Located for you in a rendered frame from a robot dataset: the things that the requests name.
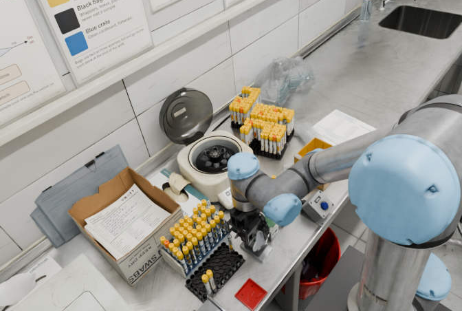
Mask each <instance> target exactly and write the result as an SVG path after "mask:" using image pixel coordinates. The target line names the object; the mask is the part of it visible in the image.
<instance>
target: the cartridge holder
mask: <svg viewBox="0 0 462 311"><path fill-rule="evenodd" d="M240 247H241V248H242V249H243V250H245V251H246V252H248V253H249V254H251V255H252V256H254V257H256V258H257V259H258V260H259V261H261V262H264V261H265V260H266V259H267V257H268V256H269V254H270V253H271V252H272V251H273V248H272V247H271V246H269V245H268V244H267V242H266V245H264V247H262V248H261V249H260V250H259V251H257V250H256V251H255V252H254V251H253V248H252V247H251V246H248V245H247V244H246V243H245V242H242V243H241V244H240Z"/></svg>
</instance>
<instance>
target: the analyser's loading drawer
mask: <svg viewBox="0 0 462 311"><path fill-rule="evenodd" d="M206 296H207V298H208V299H207V300H206V301H205V302H204V303H203V304H202V306H201V307H200V308H199V309H198V310H197V311H226V309H224V308H223V307H222V306H221V305H220V304H219V303H217V302H216V301H215V300H214V299H213V298H212V297H211V296H210V295H209V294H207V295H206Z"/></svg>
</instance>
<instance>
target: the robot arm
mask: <svg viewBox="0 0 462 311"><path fill-rule="evenodd" d="M259 167H260V166H259V162H258V159H257V158H256V156H255V155H253V154H252V153H248V152H240V153H236V154H235V155H233V156H232V157H231V158H230V159H229V160H228V177H229V183H230V190H231V196H232V204H233V206H234V208H233V209H232V210H231V211H230V219H229V220H228V221H227V225H228V232H229V233H231V231H233V232H235V233H236V235H235V236H234V238H235V239H236V238H237V237H240V238H241V241H243V242H245V243H247V245H248V246H249V245H250V244H251V243H252V241H253V240H254V239H256V241H255V243H254V246H253V251H254V252H255V251H256V250H258V249H259V248H260V247H261V248H262V247H264V245H266V242H267V239H268V237H269V234H270V228H269V226H268V225H267V222H266V221H265V217H264V216H266V218H268V219H271V220H272V221H273V222H274V223H275V224H277V225H278V226H287V225H289V224H291V223H292V222H293V221H294V220H295V218H296V217H298V215H299V213H300V211H301V208H302V202H301V199H303V198H304V197H305V196H306V195H308V194H309V193H310V192H311V191H313V190H314V189H315V188H316V187H317V186H320V185H323V184H328V183H332V182H338V181H341V180H347V179H348V192H349V198H350V201H351V203H352V204H354V205H356V206H357V208H356V210H355V212H356V213H357V215H358V216H359V218H360V219H361V220H362V221H363V222H364V223H365V224H366V226H368V227H369V229H368V237H367V241H366V248H365V252H364V259H363V264H362V271H361V275H360V282H358V283H357V284H355V285H354V286H353V288H352V289H351V291H350V293H349V296H348V300H347V305H346V309H345V310H344V311H433V310H434V309H435V308H436V306H437V305H438V304H439V302H440V301H441V300H442V299H444V298H446V297H447V296H448V293H449V291H450V289H451V285H452V280H451V276H450V274H449V272H448V269H447V267H446V266H445V264H444V263H443V262H442V261H441V260H440V258H438V257H437V256H436V255H434V254H433V253H431V252H432V249H433V248H438V247H440V246H442V245H444V244H445V243H446V242H448V241H449V240H450V238H451V237H452V236H453V234H454V232H455V230H456V227H457V225H458V223H459V220H460V218H461V216H462V95H460V94H451V95H445V96H440V97H437V98H434V99H432V100H429V101H428V102H426V103H424V104H422V105H420V106H418V107H415V108H413V109H410V110H408V111H405V112H404V113H403V114H402V115H401V116H400V117H399V119H398V121H397V122H394V123H392V124H389V125H386V126H385V127H381V128H379V129H376V130H374V131H371V132H368V133H366V134H363V135H361V136H358V137H356V138H353V139H350V140H347V141H345V142H342V143H340V144H337V145H335V146H332V147H329V148H327V149H314V150H313V151H310V152H309V153H307V154H306V155H305V156H304V157H303V158H301V159H300V160H299V161H297V162H296V163H295V164H293V165H292V166H290V167H289V168H288V169H287V170H285V171H284V172H282V173H281V174H280V175H279V176H277V177H276V178H274V179H272V178H271V177H270V176H268V175H267V174H265V173H264V172H262V171H261V170H260V169H259ZM260 212H262V213H263V214H262V213H260ZM229 225H231V226H232V228H231V229H230V227H229Z"/></svg>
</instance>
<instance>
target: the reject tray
mask: <svg viewBox="0 0 462 311"><path fill-rule="evenodd" d="M267 293H268V292H267V291H266V290H265V289H263V288H262V287H261V286H260V285H258V284H257V283H256V282H255V281H253V280H252V279H251V278H249V279H248V280H247V281H246V282H245V283H244V284H243V285H242V286H241V288H240V289H239V290H238V292H237V293H236V294H235V295H234V297H236V298H237V299H238V300H239V301H240V302H241V303H242V304H243V305H245V306H246V307H247V308H248V309H250V310H251V311H255V309H256V308H257V306H258V305H259V304H260V302H262V300H263V299H264V298H265V296H266V295H267Z"/></svg>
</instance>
